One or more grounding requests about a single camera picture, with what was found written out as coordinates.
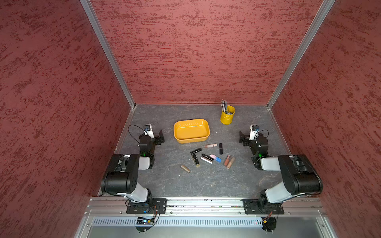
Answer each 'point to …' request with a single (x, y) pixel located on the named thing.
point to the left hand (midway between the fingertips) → (154, 133)
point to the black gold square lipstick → (196, 160)
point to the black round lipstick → (221, 148)
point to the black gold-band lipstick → (196, 150)
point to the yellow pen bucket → (226, 118)
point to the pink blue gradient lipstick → (219, 159)
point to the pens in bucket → (224, 106)
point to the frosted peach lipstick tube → (230, 163)
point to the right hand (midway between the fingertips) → (246, 132)
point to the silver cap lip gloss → (227, 160)
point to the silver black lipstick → (207, 158)
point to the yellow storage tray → (191, 131)
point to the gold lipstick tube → (185, 168)
